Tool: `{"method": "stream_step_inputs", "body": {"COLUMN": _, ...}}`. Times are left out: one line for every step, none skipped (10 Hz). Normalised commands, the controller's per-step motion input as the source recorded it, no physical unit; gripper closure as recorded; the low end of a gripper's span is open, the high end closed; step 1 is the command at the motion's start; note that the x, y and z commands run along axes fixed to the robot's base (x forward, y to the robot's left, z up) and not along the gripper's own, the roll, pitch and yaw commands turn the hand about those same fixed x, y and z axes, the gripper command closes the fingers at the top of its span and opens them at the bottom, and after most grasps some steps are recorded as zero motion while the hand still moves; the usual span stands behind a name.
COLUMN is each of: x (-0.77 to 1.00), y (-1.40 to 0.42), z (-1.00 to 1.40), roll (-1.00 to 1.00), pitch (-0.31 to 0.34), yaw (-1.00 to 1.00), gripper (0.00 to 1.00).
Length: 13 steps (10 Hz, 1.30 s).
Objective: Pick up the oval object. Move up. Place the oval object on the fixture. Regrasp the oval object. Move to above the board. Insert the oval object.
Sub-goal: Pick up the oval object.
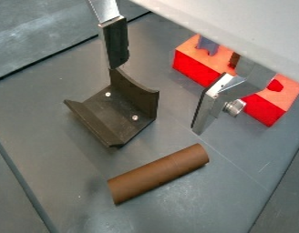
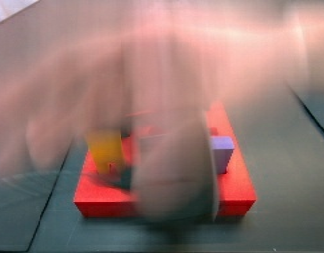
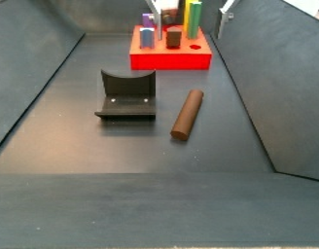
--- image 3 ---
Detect black curved fixture bracket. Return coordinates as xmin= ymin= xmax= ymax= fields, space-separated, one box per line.
xmin=95 ymin=71 xmax=157 ymax=119

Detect blue notched peg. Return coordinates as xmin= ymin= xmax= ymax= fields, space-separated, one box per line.
xmin=141 ymin=27 xmax=155 ymax=49

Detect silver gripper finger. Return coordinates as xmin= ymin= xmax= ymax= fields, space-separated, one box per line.
xmin=146 ymin=0 xmax=162 ymax=40
xmin=217 ymin=0 xmax=237 ymax=39

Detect purple square peg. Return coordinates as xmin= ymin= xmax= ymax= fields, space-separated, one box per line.
xmin=143 ymin=14 xmax=155 ymax=27

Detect yellow tall peg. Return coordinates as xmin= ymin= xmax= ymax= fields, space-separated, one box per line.
xmin=183 ymin=0 xmax=199 ymax=32

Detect brown square peg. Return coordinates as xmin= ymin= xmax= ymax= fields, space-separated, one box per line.
xmin=166 ymin=26 xmax=182 ymax=49

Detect brown oval cylinder peg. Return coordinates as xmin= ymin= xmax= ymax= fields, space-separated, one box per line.
xmin=170 ymin=89 xmax=205 ymax=141

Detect red peg board base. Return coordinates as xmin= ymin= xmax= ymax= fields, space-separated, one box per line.
xmin=130 ymin=25 xmax=213 ymax=70

